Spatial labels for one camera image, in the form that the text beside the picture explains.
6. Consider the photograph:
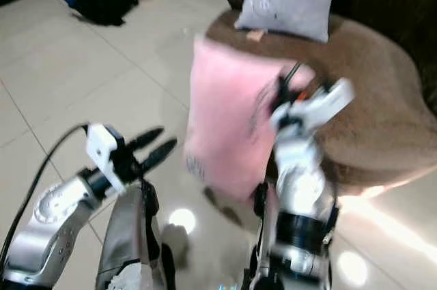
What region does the grey left robot leg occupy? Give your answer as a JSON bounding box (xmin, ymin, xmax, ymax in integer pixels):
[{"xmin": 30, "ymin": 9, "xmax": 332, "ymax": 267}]
[{"xmin": 96, "ymin": 179, "xmax": 176, "ymax": 290}]

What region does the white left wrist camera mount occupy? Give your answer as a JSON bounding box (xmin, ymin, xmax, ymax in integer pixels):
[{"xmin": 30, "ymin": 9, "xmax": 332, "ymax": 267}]
[{"xmin": 85, "ymin": 123, "xmax": 128, "ymax": 196}]

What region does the grey right robot leg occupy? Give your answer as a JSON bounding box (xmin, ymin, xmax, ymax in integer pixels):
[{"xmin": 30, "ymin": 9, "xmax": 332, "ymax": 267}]
[{"xmin": 243, "ymin": 181, "xmax": 282, "ymax": 290}]

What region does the small tan pillow tag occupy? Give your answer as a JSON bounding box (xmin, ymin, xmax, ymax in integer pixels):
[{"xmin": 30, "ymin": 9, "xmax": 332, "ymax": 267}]
[{"xmin": 246, "ymin": 29, "xmax": 267, "ymax": 42}]

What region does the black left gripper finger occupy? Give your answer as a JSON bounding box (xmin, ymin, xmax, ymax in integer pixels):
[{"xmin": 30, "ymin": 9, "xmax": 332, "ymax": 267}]
[
  {"xmin": 141, "ymin": 138, "xmax": 178, "ymax": 172},
  {"xmin": 128, "ymin": 127, "xmax": 165, "ymax": 151}
]

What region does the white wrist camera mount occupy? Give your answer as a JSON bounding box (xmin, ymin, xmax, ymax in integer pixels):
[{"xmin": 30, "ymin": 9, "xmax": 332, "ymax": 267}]
[
  {"xmin": 85, "ymin": 123, "xmax": 128, "ymax": 196},
  {"xmin": 269, "ymin": 77, "xmax": 356, "ymax": 134}
]

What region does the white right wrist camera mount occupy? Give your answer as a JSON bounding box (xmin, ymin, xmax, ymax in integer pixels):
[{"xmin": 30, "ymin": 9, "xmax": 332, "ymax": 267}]
[{"xmin": 269, "ymin": 77, "xmax": 356, "ymax": 134}]

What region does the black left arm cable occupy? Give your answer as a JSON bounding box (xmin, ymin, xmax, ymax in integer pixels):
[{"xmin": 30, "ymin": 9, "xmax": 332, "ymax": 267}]
[{"xmin": 0, "ymin": 124, "xmax": 91, "ymax": 274}]

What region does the grey robot leg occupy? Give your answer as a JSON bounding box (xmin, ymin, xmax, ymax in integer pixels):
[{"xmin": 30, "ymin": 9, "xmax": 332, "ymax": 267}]
[
  {"xmin": 243, "ymin": 181, "xmax": 282, "ymax": 290},
  {"xmin": 96, "ymin": 179, "xmax": 176, "ymax": 290}
]

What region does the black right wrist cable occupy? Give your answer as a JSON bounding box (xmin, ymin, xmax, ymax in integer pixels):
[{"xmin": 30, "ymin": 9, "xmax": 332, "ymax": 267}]
[{"xmin": 281, "ymin": 61, "xmax": 304, "ymax": 93}]

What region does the pink plush pillow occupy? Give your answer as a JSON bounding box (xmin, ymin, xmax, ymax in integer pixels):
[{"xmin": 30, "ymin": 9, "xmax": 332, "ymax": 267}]
[{"xmin": 183, "ymin": 33, "xmax": 316, "ymax": 203}]

